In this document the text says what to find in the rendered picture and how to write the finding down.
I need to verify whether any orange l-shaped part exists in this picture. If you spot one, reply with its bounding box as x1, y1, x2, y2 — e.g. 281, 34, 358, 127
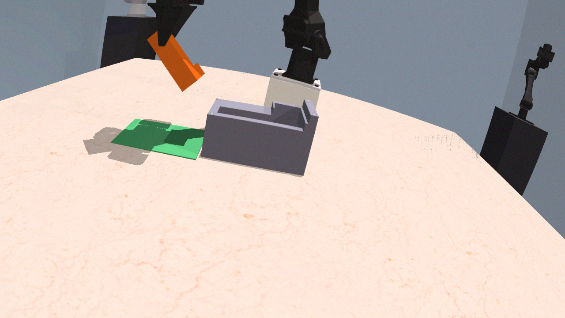
147, 31, 205, 92

